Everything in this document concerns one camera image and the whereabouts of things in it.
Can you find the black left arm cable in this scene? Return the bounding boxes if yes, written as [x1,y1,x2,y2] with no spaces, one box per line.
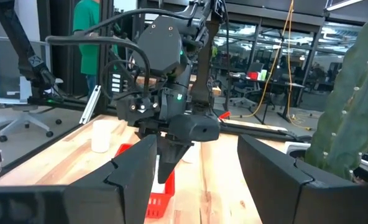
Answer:
[45,7,200,100]

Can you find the white office chair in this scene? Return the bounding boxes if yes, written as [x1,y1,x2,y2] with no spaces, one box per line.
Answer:
[0,37,63,143]

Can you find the silver aluminium extrusion bar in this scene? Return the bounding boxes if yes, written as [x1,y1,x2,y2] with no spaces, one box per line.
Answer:
[79,85,102,125]

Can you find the black desk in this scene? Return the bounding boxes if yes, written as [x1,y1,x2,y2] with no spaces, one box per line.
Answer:
[229,71,306,124]

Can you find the green cactus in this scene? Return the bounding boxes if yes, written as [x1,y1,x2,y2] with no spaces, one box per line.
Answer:
[304,6,368,182]

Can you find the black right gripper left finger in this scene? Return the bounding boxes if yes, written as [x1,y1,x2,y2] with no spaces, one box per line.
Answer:
[0,134,158,224]

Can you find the person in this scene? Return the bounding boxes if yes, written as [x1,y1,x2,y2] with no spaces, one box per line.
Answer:
[72,0,120,97]

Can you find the black aluminium table frame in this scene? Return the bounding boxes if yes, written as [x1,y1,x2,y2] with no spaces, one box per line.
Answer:
[0,0,312,187]

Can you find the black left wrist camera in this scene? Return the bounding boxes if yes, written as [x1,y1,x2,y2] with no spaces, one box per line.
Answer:
[168,114,221,143]

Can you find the yellow cable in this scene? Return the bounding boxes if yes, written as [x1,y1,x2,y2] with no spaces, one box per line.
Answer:
[230,0,313,131]

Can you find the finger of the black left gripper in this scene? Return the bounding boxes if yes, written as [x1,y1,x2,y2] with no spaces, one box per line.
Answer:
[157,136,193,184]

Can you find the black office chair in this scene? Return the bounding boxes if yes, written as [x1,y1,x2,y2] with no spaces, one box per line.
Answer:
[230,62,265,108]

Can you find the red plastic basket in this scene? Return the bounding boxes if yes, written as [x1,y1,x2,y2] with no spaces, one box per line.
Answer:
[114,143,176,219]

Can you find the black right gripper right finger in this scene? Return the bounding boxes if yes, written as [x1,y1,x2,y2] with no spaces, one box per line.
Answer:
[237,134,368,224]

